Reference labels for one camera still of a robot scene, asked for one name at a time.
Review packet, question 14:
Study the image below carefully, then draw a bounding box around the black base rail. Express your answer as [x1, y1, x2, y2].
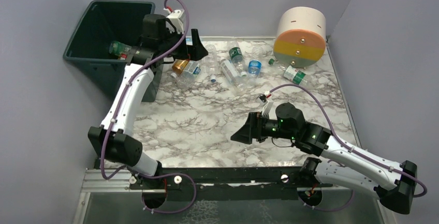
[129, 166, 326, 202]

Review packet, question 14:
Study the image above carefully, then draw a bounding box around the white cylinder with coloured face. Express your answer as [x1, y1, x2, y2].
[273, 6, 326, 68]

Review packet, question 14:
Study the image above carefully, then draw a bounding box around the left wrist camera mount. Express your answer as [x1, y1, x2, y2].
[164, 8, 186, 34]

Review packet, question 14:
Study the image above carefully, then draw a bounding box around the amber bottle red label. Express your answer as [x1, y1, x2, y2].
[171, 59, 189, 79]

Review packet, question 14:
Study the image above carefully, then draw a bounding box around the clear bottle blue wrap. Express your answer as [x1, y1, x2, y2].
[247, 46, 264, 78]

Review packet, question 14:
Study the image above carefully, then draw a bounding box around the aluminium frame rail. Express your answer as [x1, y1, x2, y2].
[82, 164, 377, 193]

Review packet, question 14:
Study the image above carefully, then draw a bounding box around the clear bottle green white label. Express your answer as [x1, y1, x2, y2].
[268, 58, 313, 88]

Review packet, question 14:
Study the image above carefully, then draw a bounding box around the clear unlabelled bottle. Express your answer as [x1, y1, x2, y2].
[204, 44, 219, 83]

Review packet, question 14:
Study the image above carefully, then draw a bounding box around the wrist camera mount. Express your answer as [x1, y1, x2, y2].
[257, 91, 273, 116]
[164, 8, 186, 34]

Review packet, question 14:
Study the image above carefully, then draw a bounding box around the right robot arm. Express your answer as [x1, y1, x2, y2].
[230, 102, 417, 215]

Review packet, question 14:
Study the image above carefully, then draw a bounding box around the green tea bottle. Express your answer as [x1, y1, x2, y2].
[108, 40, 132, 57]

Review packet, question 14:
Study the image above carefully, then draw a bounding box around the clear bottle grey blue label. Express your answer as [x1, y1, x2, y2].
[177, 61, 201, 91]

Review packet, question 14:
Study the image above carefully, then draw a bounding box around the clear bottle red cap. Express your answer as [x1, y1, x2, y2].
[118, 54, 127, 61]

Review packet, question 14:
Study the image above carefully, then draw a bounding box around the dark green plastic bin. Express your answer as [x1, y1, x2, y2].
[63, 0, 166, 100]

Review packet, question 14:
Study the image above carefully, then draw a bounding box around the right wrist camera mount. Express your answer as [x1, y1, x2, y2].
[257, 91, 273, 116]

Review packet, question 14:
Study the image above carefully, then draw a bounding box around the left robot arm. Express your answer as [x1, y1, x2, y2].
[87, 10, 208, 179]

